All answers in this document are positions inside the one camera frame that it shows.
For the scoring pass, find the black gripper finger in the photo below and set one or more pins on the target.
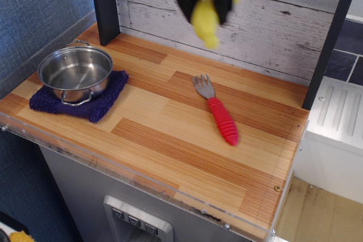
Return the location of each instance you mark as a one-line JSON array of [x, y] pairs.
[[223, 7], [187, 8]]

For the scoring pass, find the red handled toy fork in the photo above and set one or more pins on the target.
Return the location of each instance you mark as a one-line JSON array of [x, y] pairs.
[[224, 121]]

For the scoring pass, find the purple knitted cloth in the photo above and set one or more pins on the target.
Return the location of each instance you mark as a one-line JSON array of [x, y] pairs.
[[94, 110]]

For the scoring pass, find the black right upright post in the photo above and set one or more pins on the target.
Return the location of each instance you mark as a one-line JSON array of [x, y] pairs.
[[333, 33]]

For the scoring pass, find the black upright post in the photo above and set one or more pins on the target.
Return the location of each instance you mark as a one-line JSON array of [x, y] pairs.
[[333, 33], [107, 20]]

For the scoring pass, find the clear acrylic edge guard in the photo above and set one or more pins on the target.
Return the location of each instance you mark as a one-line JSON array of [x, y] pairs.
[[181, 158]]

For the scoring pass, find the white toy sink unit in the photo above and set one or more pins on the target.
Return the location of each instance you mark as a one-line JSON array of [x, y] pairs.
[[330, 155]]

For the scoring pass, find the stainless steel pot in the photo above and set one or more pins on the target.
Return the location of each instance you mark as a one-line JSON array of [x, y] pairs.
[[77, 73]]

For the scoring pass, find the grey toy fridge cabinet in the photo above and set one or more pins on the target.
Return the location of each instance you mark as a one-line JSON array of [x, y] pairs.
[[85, 185]]

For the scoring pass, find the silver water dispenser panel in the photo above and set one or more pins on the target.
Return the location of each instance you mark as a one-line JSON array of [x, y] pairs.
[[129, 223]]

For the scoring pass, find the yellow plastic toy banana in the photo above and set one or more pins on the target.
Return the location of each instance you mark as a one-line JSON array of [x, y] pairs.
[[205, 22]]

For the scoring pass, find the yellow object at corner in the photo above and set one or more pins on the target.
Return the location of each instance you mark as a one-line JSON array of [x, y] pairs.
[[20, 237]]

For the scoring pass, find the black left upright post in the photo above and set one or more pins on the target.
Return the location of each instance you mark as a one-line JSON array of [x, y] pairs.
[[107, 20]]

